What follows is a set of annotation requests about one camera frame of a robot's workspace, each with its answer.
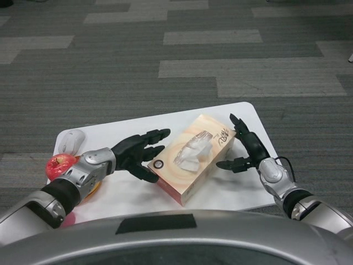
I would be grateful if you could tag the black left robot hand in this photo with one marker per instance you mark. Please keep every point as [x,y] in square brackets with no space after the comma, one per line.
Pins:
[129,151]

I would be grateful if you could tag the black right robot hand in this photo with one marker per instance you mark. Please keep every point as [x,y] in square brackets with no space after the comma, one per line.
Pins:
[255,146]

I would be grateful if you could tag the beige tissue box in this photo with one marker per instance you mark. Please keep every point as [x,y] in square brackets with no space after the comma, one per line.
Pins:
[176,179]

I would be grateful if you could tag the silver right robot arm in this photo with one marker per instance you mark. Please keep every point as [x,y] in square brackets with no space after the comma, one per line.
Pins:
[275,176]

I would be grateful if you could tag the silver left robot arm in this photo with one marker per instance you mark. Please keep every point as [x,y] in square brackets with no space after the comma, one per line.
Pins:
[91,165]

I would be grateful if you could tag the orange plastic plate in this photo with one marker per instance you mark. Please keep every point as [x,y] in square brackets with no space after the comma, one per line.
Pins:
[92,190]

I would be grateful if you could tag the white computer mouse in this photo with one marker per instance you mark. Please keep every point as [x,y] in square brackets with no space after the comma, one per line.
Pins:
[71,140]

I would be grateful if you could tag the red apple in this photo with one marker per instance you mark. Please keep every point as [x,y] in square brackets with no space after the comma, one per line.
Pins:
[58,167]

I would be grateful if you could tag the pink plate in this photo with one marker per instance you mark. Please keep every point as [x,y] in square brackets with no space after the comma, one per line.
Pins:
[69,219]

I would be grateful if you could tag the silver robot chest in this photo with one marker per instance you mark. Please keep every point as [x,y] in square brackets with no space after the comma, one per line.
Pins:
[193,243]

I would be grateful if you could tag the white table leg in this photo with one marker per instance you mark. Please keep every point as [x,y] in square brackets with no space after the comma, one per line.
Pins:
[350,58]

